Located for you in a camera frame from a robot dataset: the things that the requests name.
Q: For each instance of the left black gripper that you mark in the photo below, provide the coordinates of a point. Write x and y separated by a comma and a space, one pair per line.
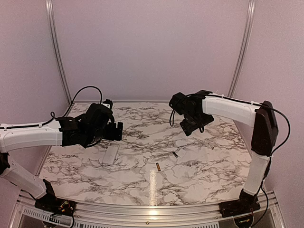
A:
111, 135

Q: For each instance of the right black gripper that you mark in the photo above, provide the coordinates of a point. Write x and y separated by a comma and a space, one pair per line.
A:
188, 128

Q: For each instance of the white remote control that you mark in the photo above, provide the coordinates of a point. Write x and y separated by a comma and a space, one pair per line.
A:
111, 153

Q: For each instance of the white battery compartment cover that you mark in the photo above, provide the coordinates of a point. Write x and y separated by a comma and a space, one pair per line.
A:
181, 153

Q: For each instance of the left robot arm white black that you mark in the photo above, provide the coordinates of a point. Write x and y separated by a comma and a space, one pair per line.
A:
64, 131

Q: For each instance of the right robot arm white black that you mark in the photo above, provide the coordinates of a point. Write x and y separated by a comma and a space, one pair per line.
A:
198, 110

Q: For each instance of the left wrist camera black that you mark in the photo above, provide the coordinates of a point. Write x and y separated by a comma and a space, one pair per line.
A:
108, 103

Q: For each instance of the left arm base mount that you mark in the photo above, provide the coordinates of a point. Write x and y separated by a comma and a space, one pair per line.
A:
56, 206

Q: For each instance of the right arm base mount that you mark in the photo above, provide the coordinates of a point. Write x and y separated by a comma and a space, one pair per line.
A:
237, 207

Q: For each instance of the right aluminium frame post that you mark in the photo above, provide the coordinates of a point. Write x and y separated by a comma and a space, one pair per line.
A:
243, 48

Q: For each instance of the aluminium frame post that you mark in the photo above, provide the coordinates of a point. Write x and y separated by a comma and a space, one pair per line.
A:
243, 48
56, 48

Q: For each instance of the front aluminium rail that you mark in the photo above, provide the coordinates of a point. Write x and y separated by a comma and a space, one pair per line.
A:
99, 215

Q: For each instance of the left aluminium frame post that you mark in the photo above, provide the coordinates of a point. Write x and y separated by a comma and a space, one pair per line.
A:
56, 48

